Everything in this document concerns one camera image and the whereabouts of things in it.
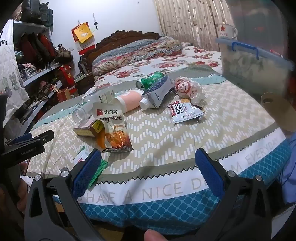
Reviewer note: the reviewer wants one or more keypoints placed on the crushed green can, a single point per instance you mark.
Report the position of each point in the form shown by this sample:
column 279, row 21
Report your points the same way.
column 151, row 80

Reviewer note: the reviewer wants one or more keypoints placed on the orange gift bag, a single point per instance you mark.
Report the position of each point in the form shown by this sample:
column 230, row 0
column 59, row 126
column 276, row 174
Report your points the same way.
column 62, row 95

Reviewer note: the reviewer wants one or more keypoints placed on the grey wall shelf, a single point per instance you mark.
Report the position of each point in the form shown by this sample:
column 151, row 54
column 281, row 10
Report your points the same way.
column 39, row 70

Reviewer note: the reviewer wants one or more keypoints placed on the dark wooden nightstand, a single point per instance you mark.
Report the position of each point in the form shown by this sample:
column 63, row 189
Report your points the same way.
column 85, row 81

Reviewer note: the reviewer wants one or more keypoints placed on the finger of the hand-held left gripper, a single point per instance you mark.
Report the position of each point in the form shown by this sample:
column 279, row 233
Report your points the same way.
column 23, row 151
column 41, row 136

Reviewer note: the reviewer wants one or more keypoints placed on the clear plastic bottle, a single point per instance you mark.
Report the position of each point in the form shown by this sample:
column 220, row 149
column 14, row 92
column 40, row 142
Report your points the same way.
column 90, row 102

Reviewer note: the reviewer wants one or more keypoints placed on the person's right hand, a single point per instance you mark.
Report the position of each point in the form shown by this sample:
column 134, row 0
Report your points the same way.
column 153, row 236

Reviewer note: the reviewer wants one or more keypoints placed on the green bags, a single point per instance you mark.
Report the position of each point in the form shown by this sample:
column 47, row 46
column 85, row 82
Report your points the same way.
column 37, row 11

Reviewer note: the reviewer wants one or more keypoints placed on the white green packet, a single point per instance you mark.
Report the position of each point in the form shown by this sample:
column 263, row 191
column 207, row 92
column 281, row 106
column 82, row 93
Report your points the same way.
column 81, row 157

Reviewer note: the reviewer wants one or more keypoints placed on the row of handbags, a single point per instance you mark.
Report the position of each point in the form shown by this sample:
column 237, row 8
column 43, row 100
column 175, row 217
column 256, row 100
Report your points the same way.
column 34, row 46

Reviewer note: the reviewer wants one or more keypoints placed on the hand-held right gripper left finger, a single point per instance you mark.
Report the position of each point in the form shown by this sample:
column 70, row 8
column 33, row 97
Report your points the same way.
column 86, row 172

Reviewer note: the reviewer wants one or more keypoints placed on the hanging wall ornament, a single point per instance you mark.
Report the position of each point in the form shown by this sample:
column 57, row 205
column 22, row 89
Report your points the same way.
column 94, row 23

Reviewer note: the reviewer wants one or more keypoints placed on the small red packet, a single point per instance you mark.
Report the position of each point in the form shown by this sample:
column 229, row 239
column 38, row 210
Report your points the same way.
column 275, row 53

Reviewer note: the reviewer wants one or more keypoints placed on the brown handbag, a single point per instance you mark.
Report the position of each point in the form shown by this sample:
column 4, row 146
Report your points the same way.
column 62, row 53

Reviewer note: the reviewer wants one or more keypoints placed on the carved wooden headboard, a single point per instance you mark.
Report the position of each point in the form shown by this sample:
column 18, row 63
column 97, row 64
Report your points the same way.
column 129, row 36

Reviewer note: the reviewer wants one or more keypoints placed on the white wrapper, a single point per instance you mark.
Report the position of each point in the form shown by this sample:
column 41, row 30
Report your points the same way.
column 187, row 89

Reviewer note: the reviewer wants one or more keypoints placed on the pink paper cup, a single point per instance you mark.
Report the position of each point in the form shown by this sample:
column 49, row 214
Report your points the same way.
column 129, row 100

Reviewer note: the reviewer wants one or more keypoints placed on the white snack packet dark label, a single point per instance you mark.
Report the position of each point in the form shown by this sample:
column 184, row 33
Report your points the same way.
column 185, row 111

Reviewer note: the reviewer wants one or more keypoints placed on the beige trash bin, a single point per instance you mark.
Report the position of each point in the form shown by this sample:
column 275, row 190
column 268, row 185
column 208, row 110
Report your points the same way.
column 277, row 111

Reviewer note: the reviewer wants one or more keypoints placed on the orange snack packet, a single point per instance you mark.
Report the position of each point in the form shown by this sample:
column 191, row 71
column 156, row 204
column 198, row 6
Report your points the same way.
column 113, row 129

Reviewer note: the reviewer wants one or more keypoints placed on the white enamel mug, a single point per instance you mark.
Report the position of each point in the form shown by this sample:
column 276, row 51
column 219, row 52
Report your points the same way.
column 225, row 30

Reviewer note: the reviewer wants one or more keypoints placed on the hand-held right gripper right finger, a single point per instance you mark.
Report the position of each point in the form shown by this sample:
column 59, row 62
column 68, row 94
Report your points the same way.
column 208, row 172

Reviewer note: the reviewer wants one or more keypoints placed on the person's left hand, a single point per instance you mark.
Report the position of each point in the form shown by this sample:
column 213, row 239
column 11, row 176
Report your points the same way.
column 24, row 192

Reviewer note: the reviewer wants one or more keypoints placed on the floral bedsheet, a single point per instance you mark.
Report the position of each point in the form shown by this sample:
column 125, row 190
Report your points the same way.
column 143, row 67

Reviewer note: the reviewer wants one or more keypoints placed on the small yellow brown box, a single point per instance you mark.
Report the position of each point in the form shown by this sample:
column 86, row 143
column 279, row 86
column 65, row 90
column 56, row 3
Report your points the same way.
column 87, row 130

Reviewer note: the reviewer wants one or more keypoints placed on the red yellow wall calendar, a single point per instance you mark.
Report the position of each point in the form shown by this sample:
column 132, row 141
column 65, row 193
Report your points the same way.
column 83, row 33

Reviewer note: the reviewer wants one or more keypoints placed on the zigzag patterned blanket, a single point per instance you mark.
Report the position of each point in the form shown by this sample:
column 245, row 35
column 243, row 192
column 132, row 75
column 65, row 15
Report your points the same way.
column 150, row 143

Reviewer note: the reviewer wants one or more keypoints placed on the red gift bag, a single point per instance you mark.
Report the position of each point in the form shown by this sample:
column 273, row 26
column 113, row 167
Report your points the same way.
column 66, row 74

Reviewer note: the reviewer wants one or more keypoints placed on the leaf patterned curtain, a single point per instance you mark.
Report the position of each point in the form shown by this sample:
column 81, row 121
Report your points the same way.
column 189, row 20

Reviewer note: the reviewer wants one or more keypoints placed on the blue lidded storage box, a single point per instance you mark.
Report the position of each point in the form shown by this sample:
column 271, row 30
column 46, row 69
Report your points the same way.
column 249, row 67

